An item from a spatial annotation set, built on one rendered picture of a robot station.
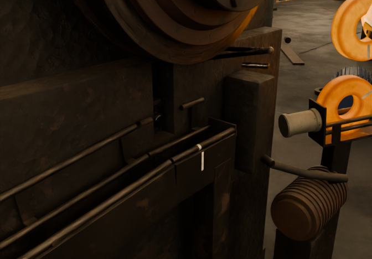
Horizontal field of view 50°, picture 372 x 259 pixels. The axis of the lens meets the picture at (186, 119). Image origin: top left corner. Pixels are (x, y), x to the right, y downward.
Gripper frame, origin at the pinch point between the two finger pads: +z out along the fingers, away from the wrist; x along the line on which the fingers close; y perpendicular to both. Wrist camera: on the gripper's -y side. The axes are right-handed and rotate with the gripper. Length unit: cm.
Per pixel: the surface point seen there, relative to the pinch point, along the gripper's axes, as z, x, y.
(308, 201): -21.0, 16.0, -35.4
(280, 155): 76, -38, -118
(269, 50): -16.4, 31.2, 2.7
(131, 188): -29, 58, -14
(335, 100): -4.8, 4.7, -19.2
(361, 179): 43, -66, -109
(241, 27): -6.2, 32.9, 2.4
